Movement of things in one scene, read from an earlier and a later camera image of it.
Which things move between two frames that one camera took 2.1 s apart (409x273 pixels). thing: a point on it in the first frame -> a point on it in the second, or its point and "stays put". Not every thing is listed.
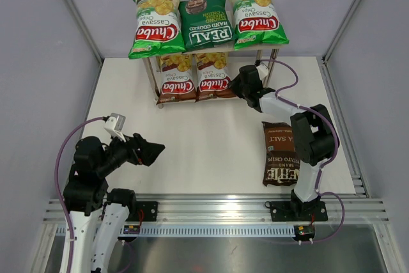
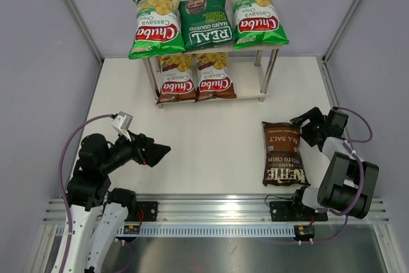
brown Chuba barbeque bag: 177,78 stays put
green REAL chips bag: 207,22 stays put
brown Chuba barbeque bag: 213,76 stays put
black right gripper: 232,85 -> 314,115
